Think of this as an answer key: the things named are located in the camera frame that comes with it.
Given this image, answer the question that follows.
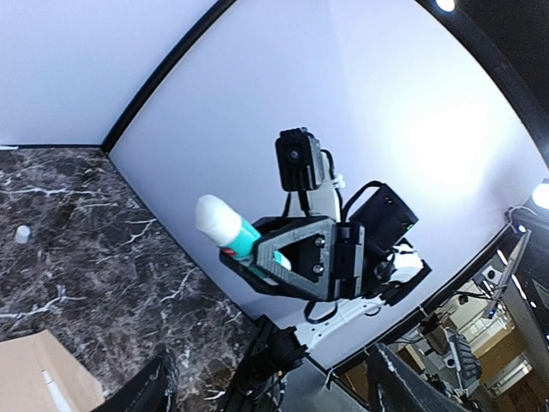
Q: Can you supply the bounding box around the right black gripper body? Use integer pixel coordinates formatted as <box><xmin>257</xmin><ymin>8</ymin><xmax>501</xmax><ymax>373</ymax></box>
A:
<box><xmin>331</xmin><ymin>222</ymin><xmax>365</xmax><ymax>300</ymax></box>

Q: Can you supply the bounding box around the right black corner post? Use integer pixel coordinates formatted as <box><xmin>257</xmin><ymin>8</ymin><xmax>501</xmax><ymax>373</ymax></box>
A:
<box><xmin>100</xmin><ymin>0</ymin><xmax>236</xmax><ymax>154</ymax></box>

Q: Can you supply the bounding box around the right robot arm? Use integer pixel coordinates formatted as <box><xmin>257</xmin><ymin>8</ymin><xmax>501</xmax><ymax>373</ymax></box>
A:
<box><xmin>219</xmin><ymin>180</ymin><xmax>430</xmax><ymax>349</ymax></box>

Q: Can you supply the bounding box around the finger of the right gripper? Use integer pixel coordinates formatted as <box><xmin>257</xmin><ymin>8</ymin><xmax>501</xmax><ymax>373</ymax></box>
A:
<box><xmin>253</xmin><ymin>216</ymin><xmax>336</xmax><ymax>300</ymax></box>
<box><xmin>218</xmin><ymin>216</ymin><xmax>317</xmax><ymax>300</ymax></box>

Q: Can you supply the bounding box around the white glue stick cap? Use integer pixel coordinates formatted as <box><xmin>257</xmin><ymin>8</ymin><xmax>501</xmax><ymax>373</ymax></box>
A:
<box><xmin>14</xmin><ymin>225</ymin><xmax>32</xmax><ymax>245</ymax></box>

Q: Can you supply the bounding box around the white green glue stick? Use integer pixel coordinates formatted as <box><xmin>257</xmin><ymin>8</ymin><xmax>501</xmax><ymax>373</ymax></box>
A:
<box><xmin>195</xmin><ymin>194</ymin><xmax>275</xmax><ymax>284</ymax></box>

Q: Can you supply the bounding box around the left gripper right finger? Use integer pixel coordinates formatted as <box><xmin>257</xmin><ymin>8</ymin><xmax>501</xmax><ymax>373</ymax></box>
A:
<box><xmin>366</xmin><ymin>343</ymin><xmax>466</xmax><ymax>412</ymax></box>

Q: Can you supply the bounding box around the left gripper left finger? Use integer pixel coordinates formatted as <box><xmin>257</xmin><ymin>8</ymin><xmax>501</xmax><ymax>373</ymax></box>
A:
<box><xmin>93</xmin><ymin>348</ymin><xmax>178</xmax><ymax>412</ymax></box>

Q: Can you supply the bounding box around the brown paper envelope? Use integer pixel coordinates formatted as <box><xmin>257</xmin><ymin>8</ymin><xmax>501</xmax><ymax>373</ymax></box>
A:
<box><xmin>1</xmin><ymin>330</ymin><xmax>105</xmax><ymax>412</ymax></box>

